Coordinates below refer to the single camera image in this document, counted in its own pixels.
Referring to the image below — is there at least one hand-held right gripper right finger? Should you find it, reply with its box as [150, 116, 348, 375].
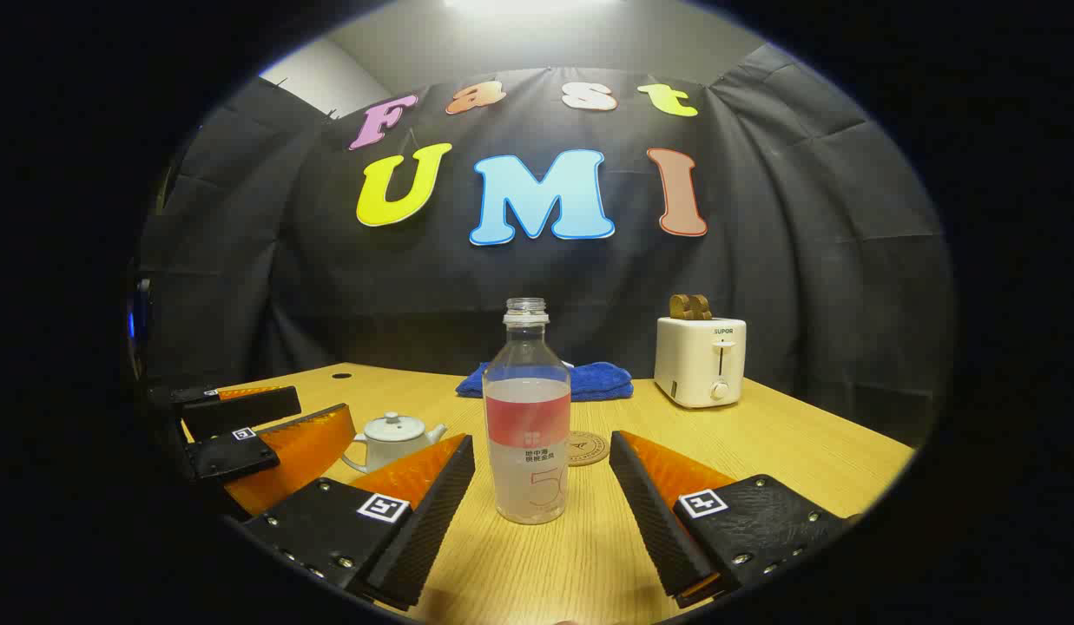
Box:
[609, 430, 859, 609]

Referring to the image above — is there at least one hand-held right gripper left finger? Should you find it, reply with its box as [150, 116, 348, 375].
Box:
[241, 433, 477, 611]

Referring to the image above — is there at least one white ceramic teacup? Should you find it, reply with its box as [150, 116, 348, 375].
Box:
[341, 424, 448, 474]

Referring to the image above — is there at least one round wooden coaster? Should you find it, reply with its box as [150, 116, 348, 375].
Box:
[569, 431, 610, 468]

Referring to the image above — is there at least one clear water bottle red label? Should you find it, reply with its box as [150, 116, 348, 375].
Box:
[482, 298, 572, 525]

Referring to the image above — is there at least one blue folded towel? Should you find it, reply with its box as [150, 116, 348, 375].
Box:
[456, 361, 635, 403]

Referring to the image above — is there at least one white toaster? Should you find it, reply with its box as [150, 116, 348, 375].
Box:
[654, 316, 748, 409]

